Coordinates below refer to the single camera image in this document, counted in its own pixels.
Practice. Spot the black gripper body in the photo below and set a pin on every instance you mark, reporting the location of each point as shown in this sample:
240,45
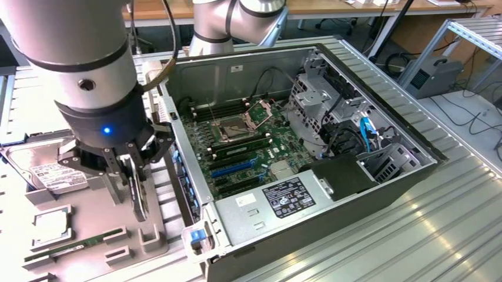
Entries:
97,126

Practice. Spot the black graphics card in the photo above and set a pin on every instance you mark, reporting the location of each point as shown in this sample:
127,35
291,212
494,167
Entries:
140,205

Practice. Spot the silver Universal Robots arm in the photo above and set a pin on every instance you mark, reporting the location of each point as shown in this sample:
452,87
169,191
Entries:
77,44

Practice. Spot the silver hard disk drive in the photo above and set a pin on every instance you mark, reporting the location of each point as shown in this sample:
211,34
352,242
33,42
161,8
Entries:
34,158

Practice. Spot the thin locking lever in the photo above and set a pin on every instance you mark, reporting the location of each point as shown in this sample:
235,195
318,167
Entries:
212,114

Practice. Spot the black RAM slot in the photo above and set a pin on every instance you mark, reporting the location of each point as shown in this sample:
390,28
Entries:
219,115
217,108

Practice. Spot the CPU socket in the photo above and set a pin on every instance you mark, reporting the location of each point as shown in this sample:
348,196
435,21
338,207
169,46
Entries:
232,129

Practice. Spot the black expansion slot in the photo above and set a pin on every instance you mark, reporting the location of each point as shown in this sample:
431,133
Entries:
228,164

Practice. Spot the open grey PC case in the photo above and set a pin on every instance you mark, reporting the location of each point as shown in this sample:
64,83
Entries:
188,88

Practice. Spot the grey parts rack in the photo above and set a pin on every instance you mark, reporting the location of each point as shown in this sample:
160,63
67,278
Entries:
93,220

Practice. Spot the silver CPU chip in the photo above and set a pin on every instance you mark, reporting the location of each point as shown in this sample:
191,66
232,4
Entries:
50,226

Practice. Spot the metal socket cover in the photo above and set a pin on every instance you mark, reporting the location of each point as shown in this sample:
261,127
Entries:
259,111

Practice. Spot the green RAM stick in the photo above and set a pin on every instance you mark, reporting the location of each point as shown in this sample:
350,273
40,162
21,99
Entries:
89,242

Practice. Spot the green motherboard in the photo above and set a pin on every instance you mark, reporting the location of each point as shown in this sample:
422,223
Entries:
281,138

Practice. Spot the silver chipset heatsink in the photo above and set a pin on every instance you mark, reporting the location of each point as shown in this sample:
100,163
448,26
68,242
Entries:
281,170

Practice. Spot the blue case latch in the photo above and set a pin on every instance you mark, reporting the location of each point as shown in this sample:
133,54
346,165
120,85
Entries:
196,236

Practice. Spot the grey power supply unit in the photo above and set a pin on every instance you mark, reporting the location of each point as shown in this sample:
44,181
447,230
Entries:
243,223

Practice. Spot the black power supply label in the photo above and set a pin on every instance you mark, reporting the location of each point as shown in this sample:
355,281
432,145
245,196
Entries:
288,198

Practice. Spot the tall metal drive cage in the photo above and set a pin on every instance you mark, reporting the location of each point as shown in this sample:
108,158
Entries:
309,97

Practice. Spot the long wooden desk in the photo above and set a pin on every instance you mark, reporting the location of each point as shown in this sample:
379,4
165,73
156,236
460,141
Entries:
148,8

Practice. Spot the black plastic air shroud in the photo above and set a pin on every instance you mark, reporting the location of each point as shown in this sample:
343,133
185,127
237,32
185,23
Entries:
340,176

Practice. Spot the black office chair base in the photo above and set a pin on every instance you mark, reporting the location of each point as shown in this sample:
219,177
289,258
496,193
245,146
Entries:
324,22

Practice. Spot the small metal disk bay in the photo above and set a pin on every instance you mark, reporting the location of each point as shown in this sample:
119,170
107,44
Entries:
387,167

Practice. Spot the wooden desk with white leg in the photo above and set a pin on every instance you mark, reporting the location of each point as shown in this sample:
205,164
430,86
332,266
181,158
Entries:
332,8

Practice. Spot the black slanted stand pole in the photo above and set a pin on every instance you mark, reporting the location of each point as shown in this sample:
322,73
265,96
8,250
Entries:
391,28

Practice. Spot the grey equipment box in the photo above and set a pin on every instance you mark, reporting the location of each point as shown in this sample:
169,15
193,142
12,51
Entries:
431,79

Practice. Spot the blue plastic disk bracket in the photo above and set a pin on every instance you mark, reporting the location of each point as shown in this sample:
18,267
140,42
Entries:
9,143

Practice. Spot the aluminium profile frame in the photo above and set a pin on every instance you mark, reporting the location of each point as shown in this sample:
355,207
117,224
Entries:
470,32

